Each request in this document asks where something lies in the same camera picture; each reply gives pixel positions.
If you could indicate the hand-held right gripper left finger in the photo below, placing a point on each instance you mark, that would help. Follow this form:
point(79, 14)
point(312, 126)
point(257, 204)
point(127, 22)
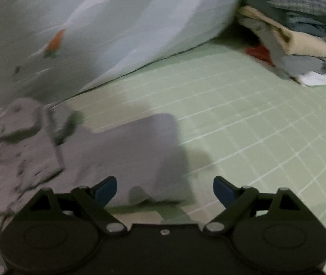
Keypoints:
point(106, 190)

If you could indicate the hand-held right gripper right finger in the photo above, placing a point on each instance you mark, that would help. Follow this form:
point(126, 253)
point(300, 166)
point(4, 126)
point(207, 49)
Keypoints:
point(223, 192)

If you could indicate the red cloth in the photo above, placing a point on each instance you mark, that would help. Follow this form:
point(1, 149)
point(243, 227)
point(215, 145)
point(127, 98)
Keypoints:
point(259, 53)

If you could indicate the grey folded cloth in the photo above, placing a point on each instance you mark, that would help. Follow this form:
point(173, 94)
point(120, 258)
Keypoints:
point(294, 63)

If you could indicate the white cloth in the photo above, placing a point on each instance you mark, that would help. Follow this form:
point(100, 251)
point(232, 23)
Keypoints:
point(323, 76)

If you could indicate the beige folded cloth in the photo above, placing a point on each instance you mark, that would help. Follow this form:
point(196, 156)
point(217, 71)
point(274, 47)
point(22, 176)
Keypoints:
point(309, 44)

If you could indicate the light blue printed blanket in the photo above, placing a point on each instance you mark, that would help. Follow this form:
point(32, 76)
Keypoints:
point(122, 20)

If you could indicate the blue-grey folded cloth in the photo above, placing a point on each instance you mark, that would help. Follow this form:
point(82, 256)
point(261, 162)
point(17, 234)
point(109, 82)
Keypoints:
point(309, 23)

